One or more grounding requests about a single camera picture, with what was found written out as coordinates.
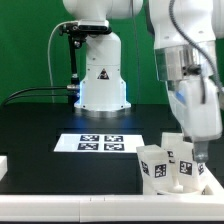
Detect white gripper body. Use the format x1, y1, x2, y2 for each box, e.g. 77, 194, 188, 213
167, 77, 222, 142

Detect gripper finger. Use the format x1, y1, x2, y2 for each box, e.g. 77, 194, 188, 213
193, 141, 209, 163

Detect white round stool seat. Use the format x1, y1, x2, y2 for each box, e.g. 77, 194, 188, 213
142, 173, 209, 196

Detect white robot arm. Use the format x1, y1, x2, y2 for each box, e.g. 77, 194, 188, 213
63, 0, 223, 163

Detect white sheet with tags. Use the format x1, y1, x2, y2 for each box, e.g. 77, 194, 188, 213
54, 134, 144, 153

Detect white camera cable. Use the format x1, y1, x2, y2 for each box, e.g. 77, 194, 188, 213
47, 21, 78, 104

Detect black cables on table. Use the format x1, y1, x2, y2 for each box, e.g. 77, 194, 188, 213
1, 85, 80, 107

